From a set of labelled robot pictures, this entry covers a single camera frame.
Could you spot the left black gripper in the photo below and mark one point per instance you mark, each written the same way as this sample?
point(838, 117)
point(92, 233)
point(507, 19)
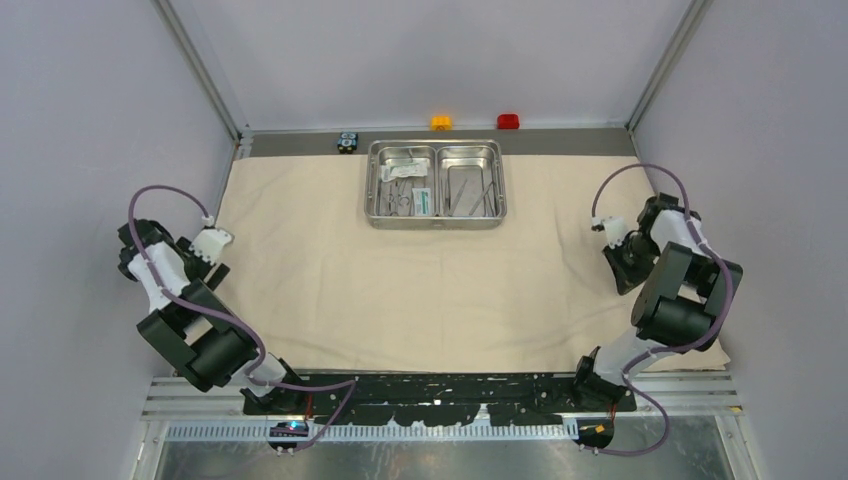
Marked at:
point(206, 268)

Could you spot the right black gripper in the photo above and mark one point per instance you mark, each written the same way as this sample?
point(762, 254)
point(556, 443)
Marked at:
point(627, 279)

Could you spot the beige cloth wrap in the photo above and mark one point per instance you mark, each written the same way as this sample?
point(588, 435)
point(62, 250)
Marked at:
point(326, 290)

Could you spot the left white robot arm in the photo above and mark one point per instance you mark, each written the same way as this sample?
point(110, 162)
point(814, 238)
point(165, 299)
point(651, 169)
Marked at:
point(189, 326)

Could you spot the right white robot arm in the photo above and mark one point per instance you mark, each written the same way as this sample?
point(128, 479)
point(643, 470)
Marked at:
point(682, 291)

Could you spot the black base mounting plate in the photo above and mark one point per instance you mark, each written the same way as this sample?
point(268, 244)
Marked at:
point(510, 399)

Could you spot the right steel tray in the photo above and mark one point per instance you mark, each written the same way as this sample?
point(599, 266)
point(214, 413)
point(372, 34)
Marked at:
point(473, 162)

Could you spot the steel tray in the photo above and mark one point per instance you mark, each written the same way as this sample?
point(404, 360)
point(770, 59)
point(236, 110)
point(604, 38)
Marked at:
point(385, 154)
point(473, 162)

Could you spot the steel tweezers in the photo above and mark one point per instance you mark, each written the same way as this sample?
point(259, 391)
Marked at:
point(470, 198)

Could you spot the red button block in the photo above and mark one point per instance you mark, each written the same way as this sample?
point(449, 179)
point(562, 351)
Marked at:
point(508, 121)

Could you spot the small blue owl toy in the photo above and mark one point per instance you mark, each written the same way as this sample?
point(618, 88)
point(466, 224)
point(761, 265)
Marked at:
point(347, 142)

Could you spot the green white packet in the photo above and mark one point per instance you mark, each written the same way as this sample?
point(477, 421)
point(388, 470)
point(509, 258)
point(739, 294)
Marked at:
point(422, 202)

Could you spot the left steel tray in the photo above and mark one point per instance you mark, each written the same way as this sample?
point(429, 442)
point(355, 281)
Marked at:
point(385, 154)

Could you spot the white sterile pouch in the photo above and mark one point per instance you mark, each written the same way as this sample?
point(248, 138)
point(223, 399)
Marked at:
point(391, 172)

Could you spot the yellow button block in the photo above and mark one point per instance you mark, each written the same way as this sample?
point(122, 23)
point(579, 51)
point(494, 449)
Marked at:
point(441, 123)

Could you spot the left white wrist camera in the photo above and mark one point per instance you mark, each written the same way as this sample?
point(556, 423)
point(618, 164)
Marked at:
point(209, 244)

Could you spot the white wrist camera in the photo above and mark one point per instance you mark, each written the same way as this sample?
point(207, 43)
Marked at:
point(614, 228)
point(209, 244)

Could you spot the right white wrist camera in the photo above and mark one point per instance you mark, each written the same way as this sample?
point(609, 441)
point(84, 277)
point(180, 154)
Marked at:
point(614, 228)

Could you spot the wire mesh steel basket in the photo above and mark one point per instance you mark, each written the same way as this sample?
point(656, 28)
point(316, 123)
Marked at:
point(438, 222)

